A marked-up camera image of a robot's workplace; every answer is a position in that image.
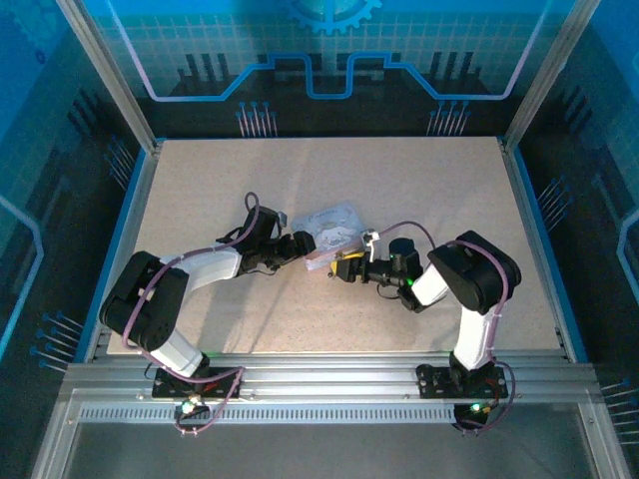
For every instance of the clear plastic bag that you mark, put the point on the clear plastic bag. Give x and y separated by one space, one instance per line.
327 224

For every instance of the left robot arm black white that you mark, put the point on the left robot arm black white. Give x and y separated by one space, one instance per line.
145 304

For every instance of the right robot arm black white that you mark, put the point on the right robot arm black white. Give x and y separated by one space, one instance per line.
474 274

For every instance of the lit right connector board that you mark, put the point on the lit right connector board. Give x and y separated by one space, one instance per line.
474 409

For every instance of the lit connector board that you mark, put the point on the lit connector board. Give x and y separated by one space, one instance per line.
474 409
188 406

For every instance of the lit left connector board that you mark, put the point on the lit left connector board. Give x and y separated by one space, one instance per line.
188 406

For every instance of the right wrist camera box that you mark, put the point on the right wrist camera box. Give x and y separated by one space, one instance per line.
370 242

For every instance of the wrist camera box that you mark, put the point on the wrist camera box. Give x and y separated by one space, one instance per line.
281 218
370 242

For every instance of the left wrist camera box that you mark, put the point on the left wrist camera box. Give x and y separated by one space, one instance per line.
281 218

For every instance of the aluminium table edge rail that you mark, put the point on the aluminium table edge rail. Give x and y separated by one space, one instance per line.
324 374

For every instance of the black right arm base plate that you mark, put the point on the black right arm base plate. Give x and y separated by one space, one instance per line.
434 381

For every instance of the aluminium side rail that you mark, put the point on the aluminium side rail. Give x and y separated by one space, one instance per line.
132 224
531 224

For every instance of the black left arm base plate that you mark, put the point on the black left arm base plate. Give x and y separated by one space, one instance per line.
165 386

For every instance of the aluminium frame post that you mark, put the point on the aluminium frame post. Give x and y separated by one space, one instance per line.
107 75
546 75

